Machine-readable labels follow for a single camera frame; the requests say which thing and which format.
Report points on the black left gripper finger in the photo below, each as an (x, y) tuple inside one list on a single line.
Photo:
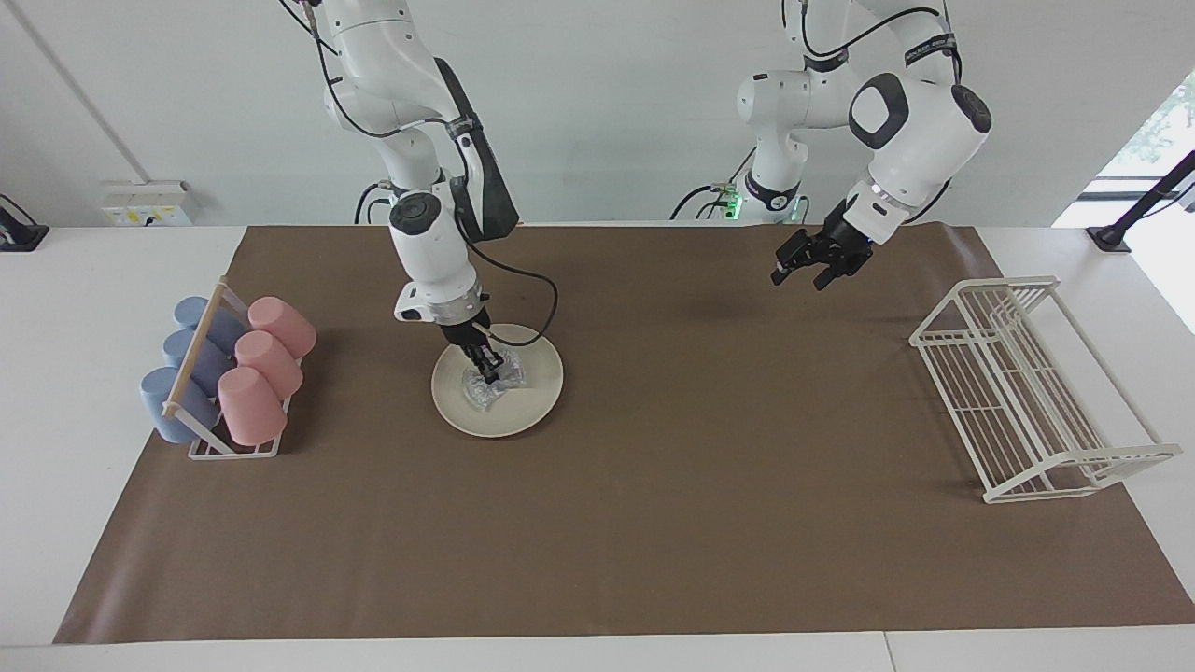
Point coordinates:
[(840, 271), (794, 254)]

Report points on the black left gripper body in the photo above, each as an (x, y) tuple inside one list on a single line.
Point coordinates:
[(836, 243)]

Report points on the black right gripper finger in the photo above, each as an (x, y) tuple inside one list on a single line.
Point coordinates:
[(476, 362), (496, 362)]

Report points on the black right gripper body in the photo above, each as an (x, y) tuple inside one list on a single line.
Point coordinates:
[(465, 334)]

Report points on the clear plastic cup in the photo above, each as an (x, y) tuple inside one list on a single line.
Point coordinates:
[(485, 397)]

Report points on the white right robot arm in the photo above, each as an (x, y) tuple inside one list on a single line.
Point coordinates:
[(425, 243)]

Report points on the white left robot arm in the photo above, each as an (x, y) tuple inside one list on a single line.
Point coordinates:
[(910, 121)]

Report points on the cream round plate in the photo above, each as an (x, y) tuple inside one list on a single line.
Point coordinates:
[(537, 392)]

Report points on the pink plastic cup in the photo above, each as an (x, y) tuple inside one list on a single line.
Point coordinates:
[(250, 406), (285, 325), (271, 362)]

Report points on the brown paper table mat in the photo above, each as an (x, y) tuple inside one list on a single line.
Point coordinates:
[(653, 523)]

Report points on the blue plastic cup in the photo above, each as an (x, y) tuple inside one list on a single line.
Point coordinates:
[(210, 362), (224, 327), (168, 411)]

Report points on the black angled stand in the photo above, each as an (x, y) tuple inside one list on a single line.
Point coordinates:
[(1134, 210)]

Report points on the white wall power outlet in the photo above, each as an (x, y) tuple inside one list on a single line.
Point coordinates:
[(145, 201)]

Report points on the black clamp mount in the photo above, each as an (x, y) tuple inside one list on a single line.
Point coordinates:
[(17, 233)]

